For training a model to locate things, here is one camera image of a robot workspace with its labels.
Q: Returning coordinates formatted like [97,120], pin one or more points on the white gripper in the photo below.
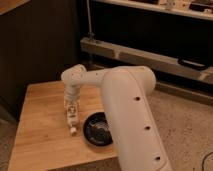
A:
[71,96]

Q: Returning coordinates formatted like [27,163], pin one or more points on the small white bottle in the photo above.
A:
[72,119]

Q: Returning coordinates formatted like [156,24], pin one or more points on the grey metal beam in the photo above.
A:
[138,57]

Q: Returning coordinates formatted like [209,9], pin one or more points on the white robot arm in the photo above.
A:
[124,93]

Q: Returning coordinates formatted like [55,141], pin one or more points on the wooden table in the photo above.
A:
[43,141]

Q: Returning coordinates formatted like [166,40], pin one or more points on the wall shelf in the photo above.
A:
[167,8]

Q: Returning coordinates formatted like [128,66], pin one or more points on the metal pole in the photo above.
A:
[90,32]

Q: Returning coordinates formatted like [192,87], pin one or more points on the black ceramic bowl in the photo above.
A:
[96,130]

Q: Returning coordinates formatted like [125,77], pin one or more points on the black handle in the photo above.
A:
[192,65]

